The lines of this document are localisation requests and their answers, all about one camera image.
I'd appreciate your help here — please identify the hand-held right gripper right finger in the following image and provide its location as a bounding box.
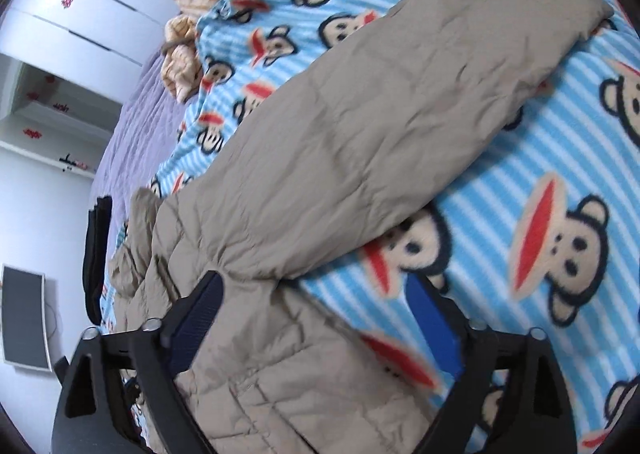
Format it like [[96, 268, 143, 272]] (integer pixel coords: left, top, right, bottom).
[[405, 274, 576, 454]]

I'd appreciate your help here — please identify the black and red shelf item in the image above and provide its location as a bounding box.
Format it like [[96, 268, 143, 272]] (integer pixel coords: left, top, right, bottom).
[[59, 153, 97, 176]]

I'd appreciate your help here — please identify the white wardrobe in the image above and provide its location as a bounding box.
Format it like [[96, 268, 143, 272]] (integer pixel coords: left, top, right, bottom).
[[0, 0, 221, 67]]

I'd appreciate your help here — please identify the blue striped monkey print blanket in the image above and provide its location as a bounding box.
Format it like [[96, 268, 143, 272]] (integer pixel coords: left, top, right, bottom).
[[100, 0, 640, 454]]

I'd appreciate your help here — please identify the white wall shelf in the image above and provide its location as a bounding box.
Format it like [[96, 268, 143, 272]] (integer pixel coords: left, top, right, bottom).
[[0, 54, 123, 180]]

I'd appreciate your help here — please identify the beige puffer jacket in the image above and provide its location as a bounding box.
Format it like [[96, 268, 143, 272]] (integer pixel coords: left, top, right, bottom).
[[107, 0, 615, 454]]

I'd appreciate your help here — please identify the purple bed sheet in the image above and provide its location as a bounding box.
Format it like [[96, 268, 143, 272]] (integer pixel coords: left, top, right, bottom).
[[92, 0, 596, 255]]

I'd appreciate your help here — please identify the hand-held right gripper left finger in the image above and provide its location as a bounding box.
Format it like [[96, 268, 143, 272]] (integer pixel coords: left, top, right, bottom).
[[52, 270, 223, 454]]

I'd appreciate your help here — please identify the flat dark monitor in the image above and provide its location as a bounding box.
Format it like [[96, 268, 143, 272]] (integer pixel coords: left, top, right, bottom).
[[0, 264, 53, 372]]

